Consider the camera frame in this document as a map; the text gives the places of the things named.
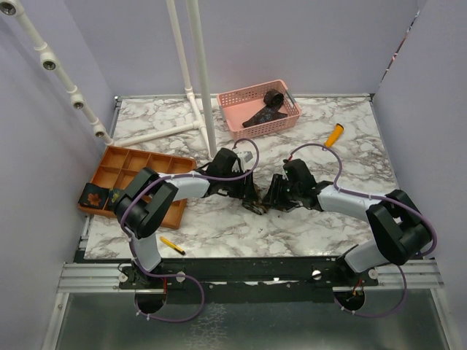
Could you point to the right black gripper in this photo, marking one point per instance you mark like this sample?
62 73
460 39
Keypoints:
273 196

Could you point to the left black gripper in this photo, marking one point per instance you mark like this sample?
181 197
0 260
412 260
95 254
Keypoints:
245 189

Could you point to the brown grey floral tie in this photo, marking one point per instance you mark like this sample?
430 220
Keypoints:
257 206

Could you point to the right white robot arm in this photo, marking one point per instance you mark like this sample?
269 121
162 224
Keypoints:
399 232

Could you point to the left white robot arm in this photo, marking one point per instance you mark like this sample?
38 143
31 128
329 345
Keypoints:
143 204

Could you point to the pink perforated plastic basket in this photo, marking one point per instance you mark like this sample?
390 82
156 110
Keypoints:
238 106

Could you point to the dark blue-flowered tie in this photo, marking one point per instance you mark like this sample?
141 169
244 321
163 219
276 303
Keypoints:
273 101

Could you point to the navy yellow-flower rolled tie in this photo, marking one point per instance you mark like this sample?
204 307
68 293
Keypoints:
114 194

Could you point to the black orange-flower rolled tie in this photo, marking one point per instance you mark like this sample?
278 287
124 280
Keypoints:
93 196

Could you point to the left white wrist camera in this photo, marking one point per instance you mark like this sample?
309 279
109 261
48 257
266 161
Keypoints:
246 160

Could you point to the yellow handled utility knife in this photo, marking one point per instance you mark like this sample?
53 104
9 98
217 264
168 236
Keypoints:
335 135

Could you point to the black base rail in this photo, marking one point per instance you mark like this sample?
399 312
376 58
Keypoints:
245 280

